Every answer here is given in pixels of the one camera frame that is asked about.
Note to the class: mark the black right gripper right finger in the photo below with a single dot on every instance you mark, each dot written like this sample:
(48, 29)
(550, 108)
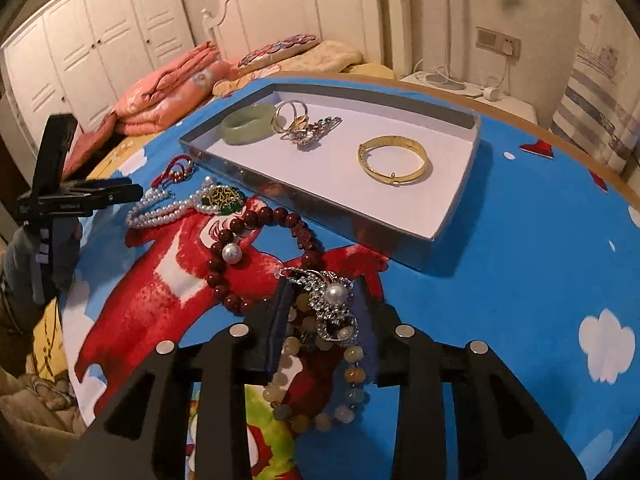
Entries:
(458, 406)

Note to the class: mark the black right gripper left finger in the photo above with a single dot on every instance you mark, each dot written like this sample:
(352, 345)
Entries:
(141, 433)

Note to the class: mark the white pearl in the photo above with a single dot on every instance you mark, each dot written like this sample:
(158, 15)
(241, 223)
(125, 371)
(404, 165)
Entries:
(231, 253)

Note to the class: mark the green gold pendant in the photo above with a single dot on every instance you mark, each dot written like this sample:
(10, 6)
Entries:
(222, 199)

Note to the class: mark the silver pearl brooch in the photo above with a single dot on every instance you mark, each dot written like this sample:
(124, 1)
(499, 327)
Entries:
(331, 298)

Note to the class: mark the green jade bangle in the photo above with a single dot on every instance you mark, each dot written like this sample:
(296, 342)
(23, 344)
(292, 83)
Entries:
(248, 125)

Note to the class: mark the flower pin brooch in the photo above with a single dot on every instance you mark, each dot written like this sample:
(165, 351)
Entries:
(307, 136)

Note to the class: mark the gold engraved bangle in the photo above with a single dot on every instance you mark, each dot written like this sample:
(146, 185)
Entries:
(394, 160)

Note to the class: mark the gloved left hand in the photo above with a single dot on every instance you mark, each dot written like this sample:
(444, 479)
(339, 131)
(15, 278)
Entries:
(35, 268)

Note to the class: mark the pink folded quilt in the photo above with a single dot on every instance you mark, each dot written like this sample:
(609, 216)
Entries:
(155, 102)

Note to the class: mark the yellow floral bedsheet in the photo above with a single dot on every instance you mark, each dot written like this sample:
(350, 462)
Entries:
(48, 357)

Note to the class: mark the white wardrobe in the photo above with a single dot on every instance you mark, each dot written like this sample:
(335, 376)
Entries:
(80, 56)

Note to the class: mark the blue cartoon tablecloth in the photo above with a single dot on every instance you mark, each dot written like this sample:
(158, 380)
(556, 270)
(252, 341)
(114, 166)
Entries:
(549, 280)

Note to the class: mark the grey shallow cardboard tray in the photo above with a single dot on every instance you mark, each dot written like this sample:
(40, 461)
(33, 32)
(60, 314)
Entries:
(424, 225)

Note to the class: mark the embroidered patterned pillow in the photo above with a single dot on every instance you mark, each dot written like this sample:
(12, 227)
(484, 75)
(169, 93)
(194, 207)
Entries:
(277, 51)

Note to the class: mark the white wooden headboard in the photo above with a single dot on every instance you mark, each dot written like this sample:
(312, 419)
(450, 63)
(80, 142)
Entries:
(379, 29)

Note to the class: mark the yellow quilted pillow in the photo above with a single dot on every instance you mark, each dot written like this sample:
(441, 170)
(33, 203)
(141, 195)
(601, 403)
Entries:
(329, 57)

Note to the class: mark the white nightstand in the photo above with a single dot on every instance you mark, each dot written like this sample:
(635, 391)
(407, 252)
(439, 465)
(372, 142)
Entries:
(475, 92)

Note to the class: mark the boat print curtain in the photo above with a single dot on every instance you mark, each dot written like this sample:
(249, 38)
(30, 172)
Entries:
(599, 110)

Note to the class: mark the white desk lamp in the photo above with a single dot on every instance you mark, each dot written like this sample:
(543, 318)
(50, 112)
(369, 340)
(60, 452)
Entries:
(440, 76)

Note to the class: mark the wall power outlet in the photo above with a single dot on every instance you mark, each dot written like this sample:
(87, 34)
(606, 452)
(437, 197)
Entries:
(497, 42)

